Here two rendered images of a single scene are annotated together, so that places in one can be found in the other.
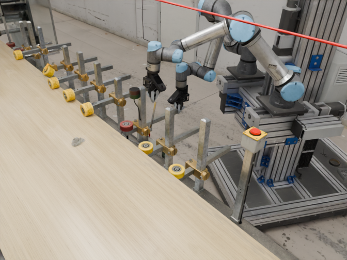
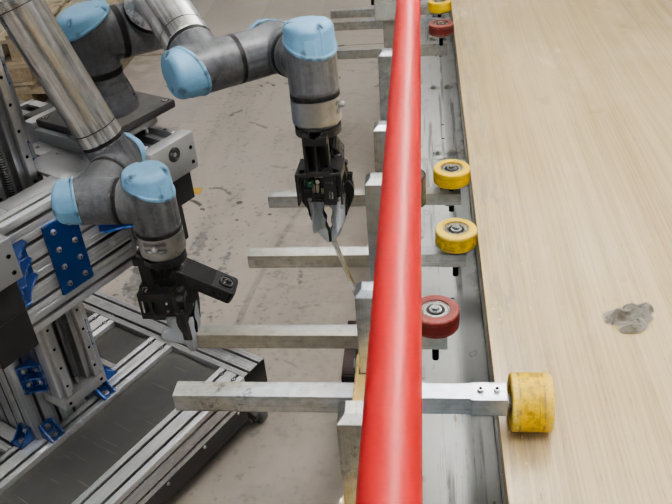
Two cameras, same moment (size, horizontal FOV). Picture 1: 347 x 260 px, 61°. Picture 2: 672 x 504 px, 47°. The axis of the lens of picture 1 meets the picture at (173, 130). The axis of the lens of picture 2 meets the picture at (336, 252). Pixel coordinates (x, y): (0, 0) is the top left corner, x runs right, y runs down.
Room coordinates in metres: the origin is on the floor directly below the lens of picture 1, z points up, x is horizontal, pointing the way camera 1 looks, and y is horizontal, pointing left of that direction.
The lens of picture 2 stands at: (2.27, 0.98, 1.72)
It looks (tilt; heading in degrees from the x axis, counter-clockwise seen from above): 34 degrees down; 231
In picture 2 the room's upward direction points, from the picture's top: 5 degrees counter-clockwise
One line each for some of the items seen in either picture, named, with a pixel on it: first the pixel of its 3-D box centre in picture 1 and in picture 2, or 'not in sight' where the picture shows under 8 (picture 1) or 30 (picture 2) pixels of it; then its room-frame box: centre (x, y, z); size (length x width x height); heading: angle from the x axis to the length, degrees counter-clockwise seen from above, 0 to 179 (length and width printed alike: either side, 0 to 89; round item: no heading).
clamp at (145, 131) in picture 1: (140, 128); not in sight; (1.54, 0.21, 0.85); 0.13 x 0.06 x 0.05; 43
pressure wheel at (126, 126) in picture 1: (126, 130); (435, 332); (1.50, 0.29, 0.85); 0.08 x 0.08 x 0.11
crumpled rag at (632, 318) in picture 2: (76, 140); (632, 313); (1.30, 0.53, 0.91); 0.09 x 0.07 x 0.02; 160
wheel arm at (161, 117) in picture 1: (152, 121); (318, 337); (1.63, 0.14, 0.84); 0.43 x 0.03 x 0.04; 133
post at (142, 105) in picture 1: (142, 122); (382, 297); (1.53, 0.19, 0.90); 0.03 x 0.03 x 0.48; 43
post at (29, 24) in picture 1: (34, 46); not in sight; (2.81, 1.38, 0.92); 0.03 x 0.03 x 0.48; 43
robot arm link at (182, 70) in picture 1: (182, 71); (149, 199); (1.80, -0.04, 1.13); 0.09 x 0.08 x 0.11; 132
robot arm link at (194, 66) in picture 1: (194, 69); (94, 196); (1.85, -0.13, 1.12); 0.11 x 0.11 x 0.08; 42
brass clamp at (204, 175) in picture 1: (197, 169); not in sight; (1.18, -0.13, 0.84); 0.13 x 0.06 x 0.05; 43
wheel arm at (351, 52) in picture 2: not in sight; (381, 52); (0.50, -0.85, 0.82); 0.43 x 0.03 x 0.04; 133
